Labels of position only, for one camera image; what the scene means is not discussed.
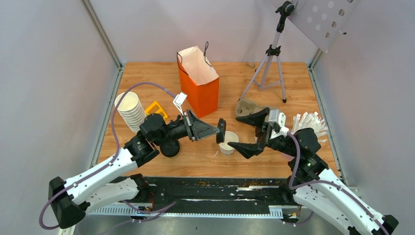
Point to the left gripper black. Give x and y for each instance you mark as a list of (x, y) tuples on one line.
[(198, 129)]

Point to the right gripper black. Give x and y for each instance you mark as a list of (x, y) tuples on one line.
[(246, 150)]

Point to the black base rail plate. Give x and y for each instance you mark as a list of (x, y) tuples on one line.
[(220, 198)]

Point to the white paper coffee cup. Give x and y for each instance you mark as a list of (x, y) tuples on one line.
[(225, 148)]

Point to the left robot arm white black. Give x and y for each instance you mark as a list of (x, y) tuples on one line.
[(75, 197)]

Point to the silver camera tripod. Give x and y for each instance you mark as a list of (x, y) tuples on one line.
[(273, 51)]

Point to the stack of white paper cups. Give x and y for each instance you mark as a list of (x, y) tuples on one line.
[(132, 111)]

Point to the black coffee cup lid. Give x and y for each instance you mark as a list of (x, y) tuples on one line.
[(220, 136)]

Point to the perforated grey metal panel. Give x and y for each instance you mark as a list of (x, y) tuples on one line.
[(321, 20)]

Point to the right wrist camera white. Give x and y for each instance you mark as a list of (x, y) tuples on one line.
[(277, 121)]

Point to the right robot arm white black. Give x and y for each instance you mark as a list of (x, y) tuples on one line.
[(313, 183)]

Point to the pink holder with white straws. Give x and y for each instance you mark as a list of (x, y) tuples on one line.
[(313, 121)]

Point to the yellow triangular plastic piece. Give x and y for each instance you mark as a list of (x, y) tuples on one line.
[(155, 108)]

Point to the orange paper bag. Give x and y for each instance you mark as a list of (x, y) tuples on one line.
[(199, 80)]

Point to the brown cardboard cup carrier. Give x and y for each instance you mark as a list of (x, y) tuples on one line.
[(245, 107)]

